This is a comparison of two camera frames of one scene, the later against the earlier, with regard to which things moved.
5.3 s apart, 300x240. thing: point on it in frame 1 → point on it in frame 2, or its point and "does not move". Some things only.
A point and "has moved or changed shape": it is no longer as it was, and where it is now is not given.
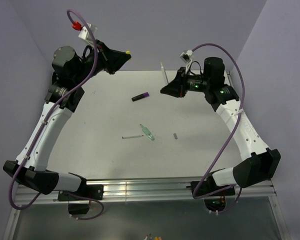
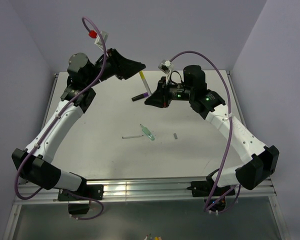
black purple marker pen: x=140 y=96 does not move
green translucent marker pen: x=147 y=132 does not move
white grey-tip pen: x=127 y=137 does not move
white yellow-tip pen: x=164 y=74 has moved or changed shape
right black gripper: x=177 y=87 → x=160 y=97
